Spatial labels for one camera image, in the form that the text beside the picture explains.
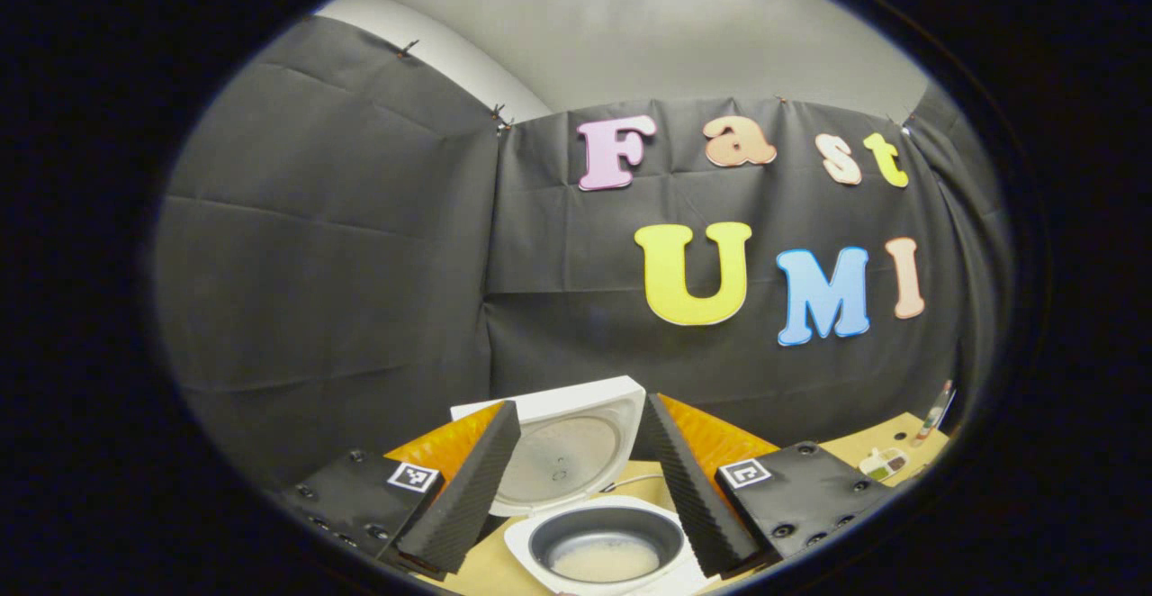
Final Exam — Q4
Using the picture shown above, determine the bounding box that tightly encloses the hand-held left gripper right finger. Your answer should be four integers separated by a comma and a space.
646, 393, 896, 577

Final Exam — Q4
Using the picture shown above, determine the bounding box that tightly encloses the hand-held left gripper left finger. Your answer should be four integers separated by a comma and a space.
283, 401, 523, 577

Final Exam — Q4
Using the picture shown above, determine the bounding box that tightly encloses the white rice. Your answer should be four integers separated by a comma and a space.
549, 537, 661, 583

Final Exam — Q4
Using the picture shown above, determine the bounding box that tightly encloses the white rice cooker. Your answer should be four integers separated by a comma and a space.
450, 375, 712, 596

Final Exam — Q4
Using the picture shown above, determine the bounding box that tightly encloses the white divided dish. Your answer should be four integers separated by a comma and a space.
858, 447, 910, 480

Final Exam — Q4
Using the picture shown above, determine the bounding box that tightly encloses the clear plastic water bottle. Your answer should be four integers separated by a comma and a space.
913, 380, 955, 447

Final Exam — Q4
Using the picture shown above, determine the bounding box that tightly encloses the black backdrop cloth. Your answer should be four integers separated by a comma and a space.
153, 15, 1013, 489

